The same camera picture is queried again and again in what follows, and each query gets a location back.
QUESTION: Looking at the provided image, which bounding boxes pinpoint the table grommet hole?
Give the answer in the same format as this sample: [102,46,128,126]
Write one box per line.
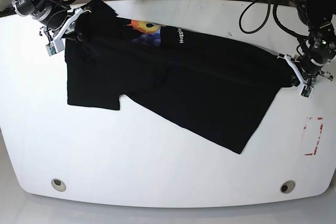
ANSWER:
[280,180,296,194]
[51,179,66,192]

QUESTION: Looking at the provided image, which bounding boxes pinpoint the left table grommet hole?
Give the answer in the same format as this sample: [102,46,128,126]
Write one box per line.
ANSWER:
[51,179,66,192]

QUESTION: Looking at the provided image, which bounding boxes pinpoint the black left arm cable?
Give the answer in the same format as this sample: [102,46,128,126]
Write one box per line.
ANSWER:
[238,0,313,38]

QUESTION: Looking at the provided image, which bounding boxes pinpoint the right table grommet hole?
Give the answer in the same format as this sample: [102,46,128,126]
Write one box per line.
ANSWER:
[280,180,296,194]

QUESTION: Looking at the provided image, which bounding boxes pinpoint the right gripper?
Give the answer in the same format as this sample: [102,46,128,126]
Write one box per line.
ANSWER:
[12,0,71,30]

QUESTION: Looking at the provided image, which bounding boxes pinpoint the red tape rectangle marker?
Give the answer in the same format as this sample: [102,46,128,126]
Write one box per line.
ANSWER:
[301,117,323,156]

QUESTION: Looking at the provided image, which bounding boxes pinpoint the black printed T-shirt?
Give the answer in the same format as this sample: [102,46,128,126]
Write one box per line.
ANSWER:
[65,0,298,154]

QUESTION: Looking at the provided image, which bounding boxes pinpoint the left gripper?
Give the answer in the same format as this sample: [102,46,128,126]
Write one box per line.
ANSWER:
[295,28,335,76]

